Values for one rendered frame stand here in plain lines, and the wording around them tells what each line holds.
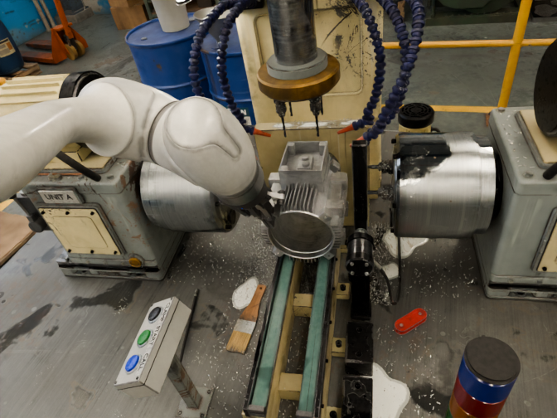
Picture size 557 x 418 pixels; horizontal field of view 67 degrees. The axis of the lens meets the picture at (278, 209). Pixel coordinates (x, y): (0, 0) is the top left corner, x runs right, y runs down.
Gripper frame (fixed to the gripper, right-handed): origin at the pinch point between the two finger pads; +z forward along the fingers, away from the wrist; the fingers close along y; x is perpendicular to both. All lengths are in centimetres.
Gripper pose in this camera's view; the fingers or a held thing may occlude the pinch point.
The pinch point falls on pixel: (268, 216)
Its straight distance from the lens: 90.0
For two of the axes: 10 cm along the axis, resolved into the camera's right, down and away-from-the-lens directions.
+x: -0.8, 9.5, -3.0
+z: 2.1, 3.1, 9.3
